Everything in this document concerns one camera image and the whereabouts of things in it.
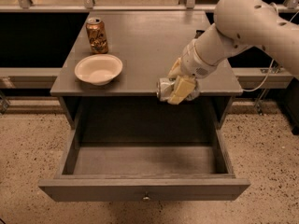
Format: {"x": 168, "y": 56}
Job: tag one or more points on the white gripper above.
{"x": 195, "y": 62}

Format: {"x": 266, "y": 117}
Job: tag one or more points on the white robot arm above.
{"x": 238, "y": 25}

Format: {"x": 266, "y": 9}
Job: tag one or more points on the grey wooden cabinet counter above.
{"x": 147, "y": 43}

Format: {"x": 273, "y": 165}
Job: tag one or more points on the orange soda can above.
{"x": 97, "y": 37}

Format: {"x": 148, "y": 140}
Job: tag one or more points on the small metal drawer knob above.
{"x": 146, "y": 197}

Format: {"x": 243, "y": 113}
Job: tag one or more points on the grey open top drawer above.
{"x": 103, "y": 163}

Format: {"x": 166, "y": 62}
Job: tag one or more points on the black snack bar packet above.
{"x": 198, "y": 33}

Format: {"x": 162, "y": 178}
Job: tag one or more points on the white paper bowl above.
{"x": 98, "y": 69}

